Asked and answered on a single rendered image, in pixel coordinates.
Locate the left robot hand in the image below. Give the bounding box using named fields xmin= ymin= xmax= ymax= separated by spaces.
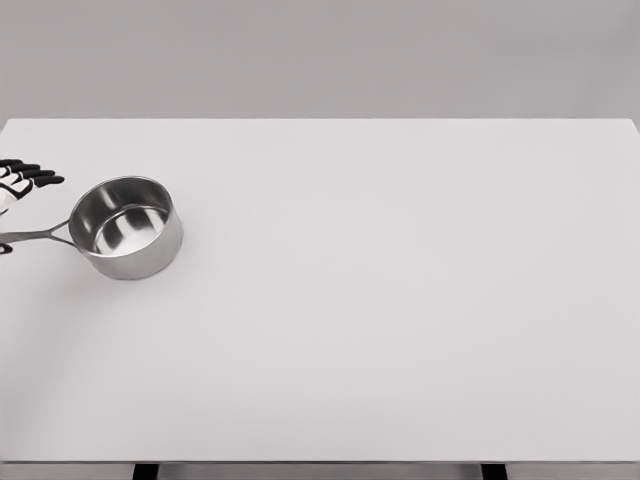
xmin=0 ymin=158 xmax=66 ymax=256

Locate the steel saucepan with long handle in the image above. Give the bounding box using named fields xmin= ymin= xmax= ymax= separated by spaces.
xmin=0 ymin=174 xmax=184 ymax=281

